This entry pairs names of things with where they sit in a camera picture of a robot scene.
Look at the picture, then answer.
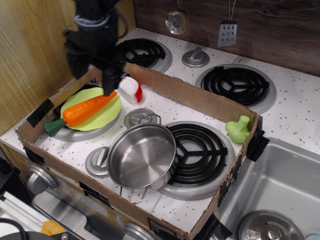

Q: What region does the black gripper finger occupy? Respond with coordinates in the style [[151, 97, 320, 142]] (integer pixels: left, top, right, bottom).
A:
[[66, 53, 90, 79], [102, 67, 123, 97]]

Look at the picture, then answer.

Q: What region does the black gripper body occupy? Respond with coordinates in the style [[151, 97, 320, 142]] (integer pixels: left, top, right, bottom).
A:
[[62, 21, 126, 70]]

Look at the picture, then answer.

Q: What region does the orange toy carrot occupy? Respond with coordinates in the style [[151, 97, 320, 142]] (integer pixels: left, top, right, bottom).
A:
[[44, 91, 118, 137]]

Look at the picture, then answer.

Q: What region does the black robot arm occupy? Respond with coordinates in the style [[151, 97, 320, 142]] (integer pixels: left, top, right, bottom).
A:
[[63, 0, 128, 96]]

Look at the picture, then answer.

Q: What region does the light green plate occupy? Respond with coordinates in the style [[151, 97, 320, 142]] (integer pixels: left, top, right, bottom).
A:
[[60, 87, 122, 132]]

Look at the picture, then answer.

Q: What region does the white red toy cheese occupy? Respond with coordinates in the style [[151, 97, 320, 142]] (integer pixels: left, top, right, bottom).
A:
[[116, 76, 143, 104]]

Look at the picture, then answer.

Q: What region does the back left black burner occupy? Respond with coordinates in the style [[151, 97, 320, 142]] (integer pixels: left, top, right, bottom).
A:
[[116, 38, 173, 73]]

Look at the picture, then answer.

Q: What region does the front left burner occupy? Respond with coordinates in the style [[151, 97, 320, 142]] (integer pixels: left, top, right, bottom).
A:
[[44, 83, 122, 142]]

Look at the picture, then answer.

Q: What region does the stainless steel pot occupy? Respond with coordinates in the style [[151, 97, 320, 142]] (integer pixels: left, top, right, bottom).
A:
[[106, 114, 178, 191]]

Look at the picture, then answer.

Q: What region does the silver knob left of pot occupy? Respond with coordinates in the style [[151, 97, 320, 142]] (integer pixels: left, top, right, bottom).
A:
[[85, 146, 110, 178]]

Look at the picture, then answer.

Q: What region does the hanging metal strainer spoon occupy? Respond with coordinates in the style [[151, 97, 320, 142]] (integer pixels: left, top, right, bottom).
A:
[[165, 0, 189, 36]]

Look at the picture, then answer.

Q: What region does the silver back knob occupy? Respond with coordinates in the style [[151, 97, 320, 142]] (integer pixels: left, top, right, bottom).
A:
[[181, 47, 210, 68]]

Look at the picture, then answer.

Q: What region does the cardboard fence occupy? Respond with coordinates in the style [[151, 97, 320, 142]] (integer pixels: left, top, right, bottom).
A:
[[16, 63, 263, 240]]

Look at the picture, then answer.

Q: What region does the silver front stove knob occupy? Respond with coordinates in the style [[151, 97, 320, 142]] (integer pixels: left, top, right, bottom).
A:
[[27, 165, 58, 196]]

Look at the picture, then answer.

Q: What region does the silver stove knob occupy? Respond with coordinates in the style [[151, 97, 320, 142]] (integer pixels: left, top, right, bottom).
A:
[[122, 222, 155, 240], [27, 165, 58, 196]]

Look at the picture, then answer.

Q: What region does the hanging metal spatula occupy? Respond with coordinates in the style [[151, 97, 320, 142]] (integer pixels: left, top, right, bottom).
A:
[[217, 0, 238, 48]]

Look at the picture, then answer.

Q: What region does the back right black burner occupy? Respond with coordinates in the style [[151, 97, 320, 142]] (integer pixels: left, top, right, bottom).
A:
[[195, 64, 277, 115]]

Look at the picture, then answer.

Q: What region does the green toy broccoli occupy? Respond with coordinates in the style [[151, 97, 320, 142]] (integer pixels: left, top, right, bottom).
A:
[[225, 115, 250, 144]]

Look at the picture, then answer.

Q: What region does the silver bottom stove knob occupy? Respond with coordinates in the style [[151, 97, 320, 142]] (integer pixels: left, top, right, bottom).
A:
[[122, 222, 155, 240]]

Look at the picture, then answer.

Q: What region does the grey toy sink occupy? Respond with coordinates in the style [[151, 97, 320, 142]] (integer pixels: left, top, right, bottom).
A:
[[218, 138, 320, 240]]

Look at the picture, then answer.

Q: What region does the steel lid in sink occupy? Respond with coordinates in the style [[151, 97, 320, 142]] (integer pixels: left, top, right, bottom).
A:
[[235, 209, 306, 240]]

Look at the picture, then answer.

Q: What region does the black cable bottom left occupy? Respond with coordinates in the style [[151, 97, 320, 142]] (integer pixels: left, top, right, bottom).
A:
[[0, 217, 27, 240]]

